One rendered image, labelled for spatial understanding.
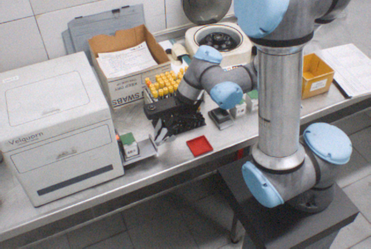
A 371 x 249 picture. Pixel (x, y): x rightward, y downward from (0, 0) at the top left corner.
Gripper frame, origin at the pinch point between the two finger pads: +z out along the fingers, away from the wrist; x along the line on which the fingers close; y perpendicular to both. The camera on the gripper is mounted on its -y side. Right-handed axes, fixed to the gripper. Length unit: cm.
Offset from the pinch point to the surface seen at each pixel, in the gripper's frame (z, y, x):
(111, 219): 90, 29, 35
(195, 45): -21.2, 23.5, 34.4
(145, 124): 3.5, 3.5, 13.0
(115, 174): 9.5, -11.6, -4.6
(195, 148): -2.2, 12.9, -4.5
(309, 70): -33, 64, 11
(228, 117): -12.2, 24.7, 1.2
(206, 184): 61, 79, 33
